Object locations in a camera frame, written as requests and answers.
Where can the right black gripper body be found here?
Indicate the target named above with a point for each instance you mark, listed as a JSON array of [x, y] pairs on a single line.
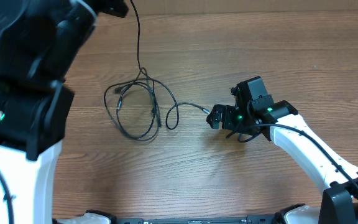
[[229, 119]]

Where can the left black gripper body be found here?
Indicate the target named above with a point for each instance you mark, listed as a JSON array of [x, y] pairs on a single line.
[[114, 8]]

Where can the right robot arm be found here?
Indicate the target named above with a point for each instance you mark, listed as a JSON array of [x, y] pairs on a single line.
[[254, 113]]

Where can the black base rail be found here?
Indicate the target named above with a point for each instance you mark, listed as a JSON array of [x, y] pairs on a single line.
[[94, 216]]

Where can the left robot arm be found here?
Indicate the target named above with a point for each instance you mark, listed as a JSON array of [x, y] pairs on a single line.
[[39, 40]]

